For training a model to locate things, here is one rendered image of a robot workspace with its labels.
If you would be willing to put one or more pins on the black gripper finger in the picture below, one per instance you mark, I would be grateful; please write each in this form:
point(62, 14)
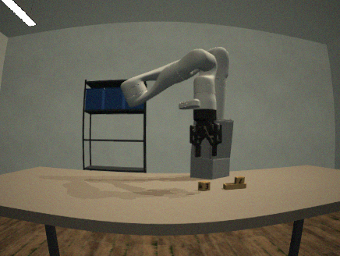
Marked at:
point(213, 139)
point(197, 140)

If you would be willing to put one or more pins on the tan calendar cube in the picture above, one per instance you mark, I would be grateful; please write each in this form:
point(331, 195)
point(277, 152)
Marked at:
point(239, 179)
point(204, 185)

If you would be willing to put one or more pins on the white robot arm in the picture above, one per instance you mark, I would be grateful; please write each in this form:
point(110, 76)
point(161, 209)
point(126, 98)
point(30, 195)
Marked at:
point(209, 92)

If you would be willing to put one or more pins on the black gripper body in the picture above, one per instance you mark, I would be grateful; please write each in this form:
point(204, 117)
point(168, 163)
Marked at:
point(205, 117)

